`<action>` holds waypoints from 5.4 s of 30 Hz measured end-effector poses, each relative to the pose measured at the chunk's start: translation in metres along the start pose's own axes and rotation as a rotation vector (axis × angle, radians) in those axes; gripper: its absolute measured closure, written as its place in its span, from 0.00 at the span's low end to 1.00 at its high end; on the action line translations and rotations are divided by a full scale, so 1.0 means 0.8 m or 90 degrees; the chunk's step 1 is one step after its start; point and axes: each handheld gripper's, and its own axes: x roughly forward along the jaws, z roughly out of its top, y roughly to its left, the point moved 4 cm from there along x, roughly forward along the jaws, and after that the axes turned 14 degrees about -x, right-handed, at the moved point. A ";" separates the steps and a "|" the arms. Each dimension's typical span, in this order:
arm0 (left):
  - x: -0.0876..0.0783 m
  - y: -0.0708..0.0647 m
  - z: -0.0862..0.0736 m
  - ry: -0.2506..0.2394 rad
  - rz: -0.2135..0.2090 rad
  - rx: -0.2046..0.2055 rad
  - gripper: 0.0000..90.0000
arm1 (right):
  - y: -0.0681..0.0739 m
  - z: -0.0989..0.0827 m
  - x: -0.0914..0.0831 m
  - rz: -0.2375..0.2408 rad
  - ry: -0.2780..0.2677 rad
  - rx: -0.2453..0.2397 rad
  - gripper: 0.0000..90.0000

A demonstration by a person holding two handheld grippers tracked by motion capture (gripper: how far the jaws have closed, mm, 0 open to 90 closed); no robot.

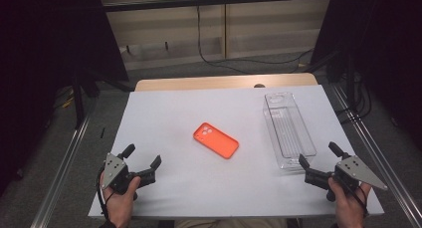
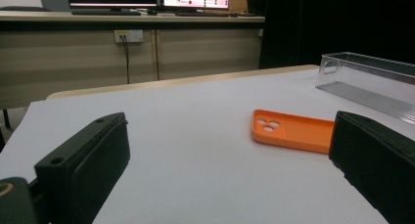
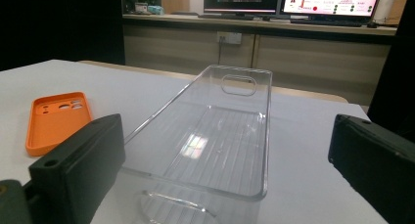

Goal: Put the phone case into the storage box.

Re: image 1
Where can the white board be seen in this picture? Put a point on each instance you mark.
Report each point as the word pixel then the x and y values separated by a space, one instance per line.
pixel 185 188

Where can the dark round table grommet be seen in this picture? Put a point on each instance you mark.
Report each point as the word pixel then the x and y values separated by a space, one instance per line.
pixel 259 85

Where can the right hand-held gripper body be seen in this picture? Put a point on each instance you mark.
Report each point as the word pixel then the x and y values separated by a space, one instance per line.
pixel 356 173

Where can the clear plastic container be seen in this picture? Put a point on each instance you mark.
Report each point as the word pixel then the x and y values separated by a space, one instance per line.
pixel 288 128

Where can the wooden table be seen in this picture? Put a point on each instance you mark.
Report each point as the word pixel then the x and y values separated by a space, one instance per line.
pixel 199 82

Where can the black curtain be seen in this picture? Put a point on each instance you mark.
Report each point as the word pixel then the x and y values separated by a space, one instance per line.
pixel 40 39
pixel 391 55

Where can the person's right hand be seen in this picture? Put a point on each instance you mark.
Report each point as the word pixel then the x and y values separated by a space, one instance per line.
pixel 348 208

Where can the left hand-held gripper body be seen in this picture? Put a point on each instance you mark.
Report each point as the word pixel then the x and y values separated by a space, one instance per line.
pixel 114 170

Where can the small black bracket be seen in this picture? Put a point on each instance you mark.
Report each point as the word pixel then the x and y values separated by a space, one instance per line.
pixel 128 49

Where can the metal floor rail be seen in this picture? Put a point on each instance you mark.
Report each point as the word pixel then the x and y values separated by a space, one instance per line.
pixel 388 165
pixel 63 168

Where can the person's left hand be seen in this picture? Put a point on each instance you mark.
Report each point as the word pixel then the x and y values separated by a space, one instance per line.
pixel 119 208

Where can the orange phone case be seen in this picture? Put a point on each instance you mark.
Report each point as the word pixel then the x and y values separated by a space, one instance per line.
pixel 217 141

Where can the light wooden cabinet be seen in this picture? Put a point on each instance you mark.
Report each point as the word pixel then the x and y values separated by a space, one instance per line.
pixel 265 29

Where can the black horizontal bar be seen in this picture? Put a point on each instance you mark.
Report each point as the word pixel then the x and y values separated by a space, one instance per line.
pixel 215 1

